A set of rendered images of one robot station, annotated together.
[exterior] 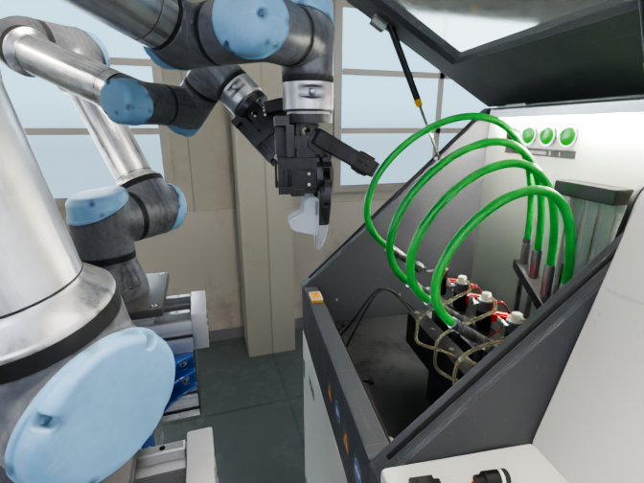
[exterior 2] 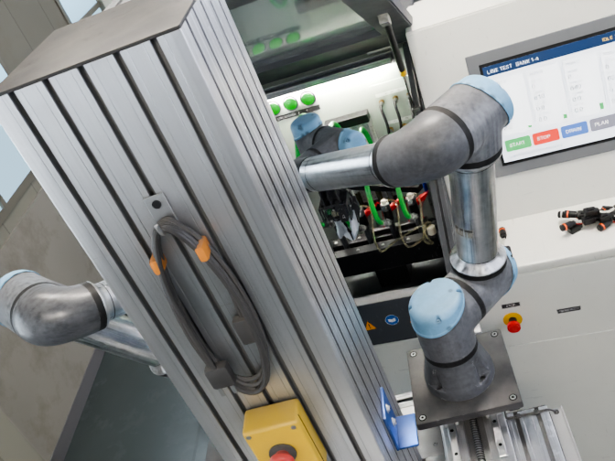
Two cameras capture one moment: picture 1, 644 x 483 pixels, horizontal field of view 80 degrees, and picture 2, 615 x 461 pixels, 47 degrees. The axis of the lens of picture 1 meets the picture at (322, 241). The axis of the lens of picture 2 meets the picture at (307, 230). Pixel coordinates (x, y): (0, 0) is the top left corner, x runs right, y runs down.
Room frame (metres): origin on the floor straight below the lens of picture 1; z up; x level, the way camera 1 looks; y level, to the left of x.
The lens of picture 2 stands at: (-0.11, 1.35, 2.19)
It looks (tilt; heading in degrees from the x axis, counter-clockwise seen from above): 31 degrees down; 302
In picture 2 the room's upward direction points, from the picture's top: 24 degrees counter-clockwise
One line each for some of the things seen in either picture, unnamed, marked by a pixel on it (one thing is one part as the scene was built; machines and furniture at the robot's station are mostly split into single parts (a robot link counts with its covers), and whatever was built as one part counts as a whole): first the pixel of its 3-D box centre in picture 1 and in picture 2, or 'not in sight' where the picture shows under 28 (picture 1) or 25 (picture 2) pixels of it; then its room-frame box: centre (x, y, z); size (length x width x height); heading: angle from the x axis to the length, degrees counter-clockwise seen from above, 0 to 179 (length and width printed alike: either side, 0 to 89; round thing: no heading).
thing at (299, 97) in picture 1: (308, 100); not in sight; (0.60, 0.02, 1.44); 0.08 x 0.08 x 0.05
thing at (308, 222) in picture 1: (309, 224); (352, 228); (0.59, 0.02, 1.25); 0.06 x 0.03 x 0.09; 101
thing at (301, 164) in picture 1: (304, 155); (333, 196); (0.60, 0.03, 1.35); 0.09 x 0.08 x 0.12; 101
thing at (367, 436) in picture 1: (333, 373); (351, 324); (0.74, -0.03, 0.87); 0.62 x 0.04 x 0.16; 11
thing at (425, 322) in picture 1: (462, 379); (390, 256); (0.66, -0.28, 0.91); 0.34 x 0.10 x 0.15; 11
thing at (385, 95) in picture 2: not in sight; (403, 126); (0.60, -0.57, 1.20); 0.13 x 0.03 x 0.31; 11
